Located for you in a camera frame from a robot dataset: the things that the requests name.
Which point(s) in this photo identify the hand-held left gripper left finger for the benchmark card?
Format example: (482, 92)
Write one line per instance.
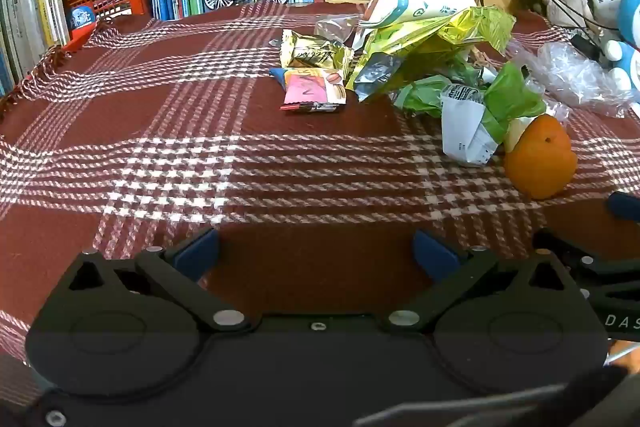
(197, 253)

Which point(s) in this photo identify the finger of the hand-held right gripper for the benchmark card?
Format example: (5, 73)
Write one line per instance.
(625, 207)
(570, 252)

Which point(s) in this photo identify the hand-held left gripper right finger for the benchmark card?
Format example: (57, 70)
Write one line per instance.
(434, 254)

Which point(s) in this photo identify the clear plastic bag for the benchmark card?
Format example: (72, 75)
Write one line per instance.
(575, 77)

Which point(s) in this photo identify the orange fruit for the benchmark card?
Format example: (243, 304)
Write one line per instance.
(540, 162)

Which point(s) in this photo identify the red white plaid blanket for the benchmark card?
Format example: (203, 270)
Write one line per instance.
(200, 157)

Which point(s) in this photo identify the white printed paper packet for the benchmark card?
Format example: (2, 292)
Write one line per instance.
(465, 132)

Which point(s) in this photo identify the green plastic bag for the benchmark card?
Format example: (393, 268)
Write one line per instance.
(512, 99)

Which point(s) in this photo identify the green plastic wrapper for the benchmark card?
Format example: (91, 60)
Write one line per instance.
(422, 97)

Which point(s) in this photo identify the blue cat plush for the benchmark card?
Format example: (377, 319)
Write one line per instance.
(631, 12)

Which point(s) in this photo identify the pink snack packet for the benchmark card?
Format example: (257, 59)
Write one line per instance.
(312, 92)

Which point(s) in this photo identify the gold green foil wrapper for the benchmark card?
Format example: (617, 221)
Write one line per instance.
(440, 32)

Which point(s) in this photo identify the gold snack packet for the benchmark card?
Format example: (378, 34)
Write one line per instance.
(310, 52)

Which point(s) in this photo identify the small clear wrapper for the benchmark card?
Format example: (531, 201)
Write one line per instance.
(335, 27)

